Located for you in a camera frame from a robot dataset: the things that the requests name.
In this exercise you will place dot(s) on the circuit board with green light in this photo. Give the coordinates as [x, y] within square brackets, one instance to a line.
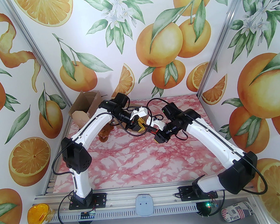
[207, 206]

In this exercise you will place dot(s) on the grey plastic device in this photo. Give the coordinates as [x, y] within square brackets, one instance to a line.
[144, 204]

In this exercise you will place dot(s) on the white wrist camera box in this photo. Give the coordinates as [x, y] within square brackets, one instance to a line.
[140, 111]
[155, 123]

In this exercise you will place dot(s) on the small blue circuit board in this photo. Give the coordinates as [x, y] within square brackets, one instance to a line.
[88, 215]

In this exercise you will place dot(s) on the flag print pouch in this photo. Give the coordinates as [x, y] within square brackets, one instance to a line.
[238, 212]

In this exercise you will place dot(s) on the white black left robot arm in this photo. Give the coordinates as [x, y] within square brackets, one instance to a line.
[92, 126]

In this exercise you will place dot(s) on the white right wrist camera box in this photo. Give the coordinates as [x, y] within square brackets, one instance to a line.
[155, 123]

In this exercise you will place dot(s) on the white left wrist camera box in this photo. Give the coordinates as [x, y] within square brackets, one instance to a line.
[140, 111]

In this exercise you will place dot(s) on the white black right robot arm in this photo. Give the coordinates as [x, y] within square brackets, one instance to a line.
[213, 139]

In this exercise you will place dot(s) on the brown plush toy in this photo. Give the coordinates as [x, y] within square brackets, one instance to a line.
[105, 135]

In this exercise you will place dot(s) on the aluminium frame post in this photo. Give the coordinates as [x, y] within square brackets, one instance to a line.
[222, 38]
[40, 54]

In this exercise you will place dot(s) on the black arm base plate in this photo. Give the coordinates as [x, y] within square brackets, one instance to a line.
[186, 193]
[101, 200]

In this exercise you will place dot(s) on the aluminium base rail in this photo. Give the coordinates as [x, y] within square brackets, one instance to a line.
[123, 200]

